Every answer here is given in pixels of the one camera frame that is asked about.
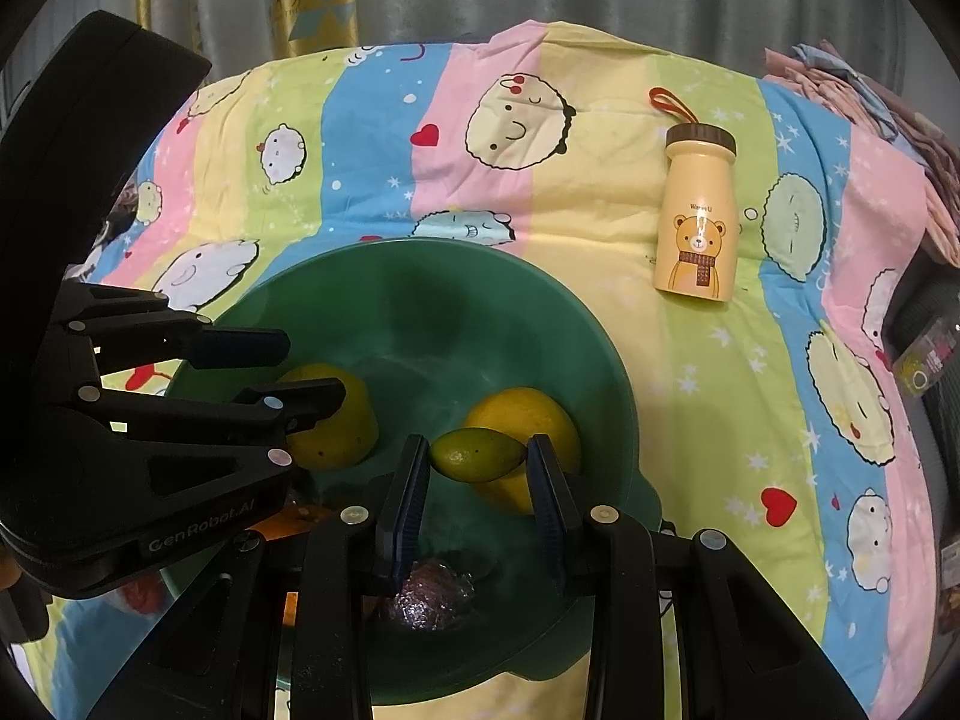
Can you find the plastic-wrapped red fruit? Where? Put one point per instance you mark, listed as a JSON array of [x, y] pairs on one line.
[[435, 592]]

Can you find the grey sofa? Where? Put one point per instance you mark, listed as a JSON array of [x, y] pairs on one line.
[[911, 292]]

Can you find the striped cartoon bed sheet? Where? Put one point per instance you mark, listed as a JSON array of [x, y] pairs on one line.
[[600, 240]]

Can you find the clear pack of red snacks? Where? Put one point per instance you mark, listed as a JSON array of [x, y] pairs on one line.
[[946, 585]]

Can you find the yellow lemon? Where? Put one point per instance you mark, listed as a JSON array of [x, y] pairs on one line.
[[517, 409], [345, 439]]

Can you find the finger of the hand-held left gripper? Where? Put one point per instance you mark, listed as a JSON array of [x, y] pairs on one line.
[[315, 397], [247, 345]]

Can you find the green lime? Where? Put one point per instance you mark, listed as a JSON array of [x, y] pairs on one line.
[[472, 454]]

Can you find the pile of folded clothes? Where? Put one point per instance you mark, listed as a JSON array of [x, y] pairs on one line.
[[862, 90]]

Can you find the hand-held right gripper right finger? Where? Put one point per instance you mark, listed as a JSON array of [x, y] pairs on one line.
[[547, 514]]

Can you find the yellow bear-print bottle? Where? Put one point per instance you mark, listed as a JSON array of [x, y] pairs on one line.
[[694, 187]]

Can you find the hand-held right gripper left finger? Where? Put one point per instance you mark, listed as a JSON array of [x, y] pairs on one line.
[[411, 510]]

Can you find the green plastic bowl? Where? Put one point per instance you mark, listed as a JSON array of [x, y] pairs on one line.
[[450, 330]]

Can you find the clear plastic bottle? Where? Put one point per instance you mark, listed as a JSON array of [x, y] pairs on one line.
[[930, 356]]

